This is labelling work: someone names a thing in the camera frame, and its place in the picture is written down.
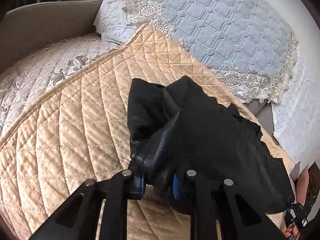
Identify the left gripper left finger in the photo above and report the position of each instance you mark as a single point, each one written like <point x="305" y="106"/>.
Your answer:
<point x="96" y="209"/>

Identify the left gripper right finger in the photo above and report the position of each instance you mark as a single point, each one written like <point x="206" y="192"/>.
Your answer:
<point x="218" y="211"/>

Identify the black leather jacket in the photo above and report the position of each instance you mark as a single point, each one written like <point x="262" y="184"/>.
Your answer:
<point x="179" y="122"/>

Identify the dark brown clothes pile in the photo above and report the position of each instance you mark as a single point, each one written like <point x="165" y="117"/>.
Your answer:
<point x="313" y="189"/>

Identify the right hand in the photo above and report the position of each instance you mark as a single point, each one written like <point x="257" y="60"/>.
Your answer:
<point x="292" y="232"/>

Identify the pink pillow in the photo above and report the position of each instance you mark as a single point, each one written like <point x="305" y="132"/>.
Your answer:
<point x="302" y="186"/>

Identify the beige quilted bedspread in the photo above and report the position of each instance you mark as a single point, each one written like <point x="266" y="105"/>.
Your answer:
<point x="78" y="129"/>

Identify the white embossed cover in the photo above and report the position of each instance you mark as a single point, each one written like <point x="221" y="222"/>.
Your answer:
<point x="295" y="118"/>

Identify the grey upholstered headboard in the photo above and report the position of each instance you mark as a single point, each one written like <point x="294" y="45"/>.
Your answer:
<point x="263" y="113"/>

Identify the blue quilted lace-trimmed cover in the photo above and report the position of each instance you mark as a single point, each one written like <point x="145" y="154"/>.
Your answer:
<point x="245" y="43"/>

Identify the beige bed side panel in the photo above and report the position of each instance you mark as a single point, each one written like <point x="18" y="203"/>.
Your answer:
<point x="32" y="27"/>

